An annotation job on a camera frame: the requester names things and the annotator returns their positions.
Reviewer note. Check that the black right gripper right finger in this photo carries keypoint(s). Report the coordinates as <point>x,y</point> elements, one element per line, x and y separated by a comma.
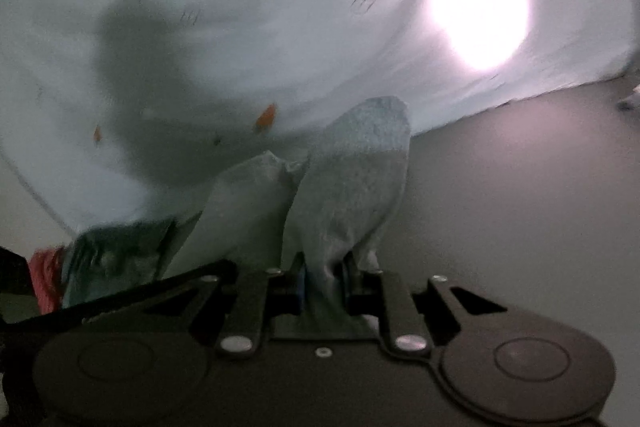
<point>369,293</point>

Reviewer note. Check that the white patterned cloth garment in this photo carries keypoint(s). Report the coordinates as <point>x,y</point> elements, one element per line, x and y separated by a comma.
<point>473,138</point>

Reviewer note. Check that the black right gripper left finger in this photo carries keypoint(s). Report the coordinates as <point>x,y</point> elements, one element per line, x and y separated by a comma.
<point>286,298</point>

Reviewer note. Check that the red and grey clothes pile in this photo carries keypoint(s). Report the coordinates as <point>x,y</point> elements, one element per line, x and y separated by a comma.
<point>100,262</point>

